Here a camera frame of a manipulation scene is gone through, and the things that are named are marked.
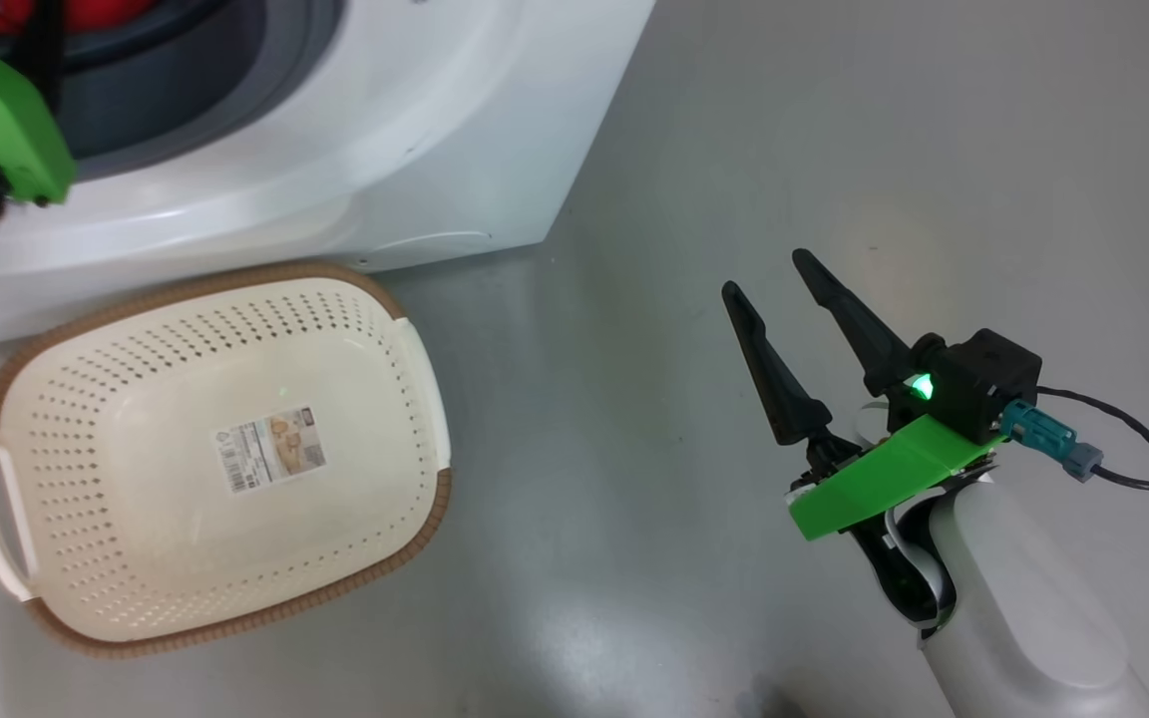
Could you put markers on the white front-load washing machine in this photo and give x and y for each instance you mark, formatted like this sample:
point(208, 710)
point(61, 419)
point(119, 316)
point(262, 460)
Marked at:
point(435, 120)

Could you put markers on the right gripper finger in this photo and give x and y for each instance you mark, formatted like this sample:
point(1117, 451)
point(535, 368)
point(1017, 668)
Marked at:
point(869, 339)
point(784, 394)

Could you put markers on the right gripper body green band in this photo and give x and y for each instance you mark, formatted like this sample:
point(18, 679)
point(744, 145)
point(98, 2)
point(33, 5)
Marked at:
point(884, 479)

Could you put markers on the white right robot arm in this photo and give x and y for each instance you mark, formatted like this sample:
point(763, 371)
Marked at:
point(1023, 618)

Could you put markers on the printed product label sticker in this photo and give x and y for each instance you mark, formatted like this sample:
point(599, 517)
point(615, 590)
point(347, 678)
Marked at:
point(270, 449)

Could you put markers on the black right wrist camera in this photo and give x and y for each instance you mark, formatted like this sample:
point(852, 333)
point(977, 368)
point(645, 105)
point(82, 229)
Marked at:
point(983, 379)

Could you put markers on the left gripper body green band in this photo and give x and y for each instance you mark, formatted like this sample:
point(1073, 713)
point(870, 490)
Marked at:
point(6, 120)

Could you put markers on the cream perforated laundry basket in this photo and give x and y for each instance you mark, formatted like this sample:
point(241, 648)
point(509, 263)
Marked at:
point(136, 558)

